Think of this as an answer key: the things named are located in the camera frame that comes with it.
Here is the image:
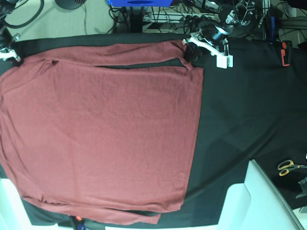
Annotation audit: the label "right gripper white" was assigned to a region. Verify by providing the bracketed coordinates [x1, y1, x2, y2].
[0, 34, 23, 67]

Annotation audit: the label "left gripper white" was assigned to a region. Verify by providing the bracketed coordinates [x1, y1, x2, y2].
[182, 32, 234, 68]

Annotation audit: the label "red long-sleeve T-shirt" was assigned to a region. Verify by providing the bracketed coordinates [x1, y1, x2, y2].
[0, 40, 203, 225]

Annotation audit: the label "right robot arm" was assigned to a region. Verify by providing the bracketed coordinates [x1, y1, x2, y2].
[0, 0, 45, 67]

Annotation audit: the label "white power strip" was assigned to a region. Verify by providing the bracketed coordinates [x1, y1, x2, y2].
[184, 13, 216, 24]

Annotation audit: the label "black table stand column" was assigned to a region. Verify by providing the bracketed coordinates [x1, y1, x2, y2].
[128, 7, 147, 33]

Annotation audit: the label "black table cloth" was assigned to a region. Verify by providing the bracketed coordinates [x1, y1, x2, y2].
[0, 33, 307, 228]

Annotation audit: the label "orange black clamp right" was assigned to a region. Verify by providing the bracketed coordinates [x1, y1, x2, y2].
[280, 40, 293, 67]

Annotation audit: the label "blue plastic box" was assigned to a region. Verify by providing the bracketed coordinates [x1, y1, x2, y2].
[106, 0, 173, 7]

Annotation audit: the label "white foam block left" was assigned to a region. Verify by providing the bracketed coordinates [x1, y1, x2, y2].
[0, 179, 58, 230]

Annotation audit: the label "white foam block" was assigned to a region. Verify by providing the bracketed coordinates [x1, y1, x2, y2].
[217, 160, 304, 230]
[0, 179, 58, 230]

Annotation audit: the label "white foam block right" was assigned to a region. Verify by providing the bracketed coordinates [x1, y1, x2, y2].
[217, 160, 304, 230]

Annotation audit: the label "black crumpled bag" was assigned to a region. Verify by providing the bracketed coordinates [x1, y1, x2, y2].
[295, 177, 307, 199]

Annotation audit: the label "orange blue clamp bottom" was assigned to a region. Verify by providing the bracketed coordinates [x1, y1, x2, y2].
[69, 216, 87, 230]

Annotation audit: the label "blue clamp post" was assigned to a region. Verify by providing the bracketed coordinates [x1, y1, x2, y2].
[266, 16, 275, 43]

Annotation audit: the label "yellow-handled scissors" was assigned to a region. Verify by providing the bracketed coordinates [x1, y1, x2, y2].
[277, 160, 307, 177]

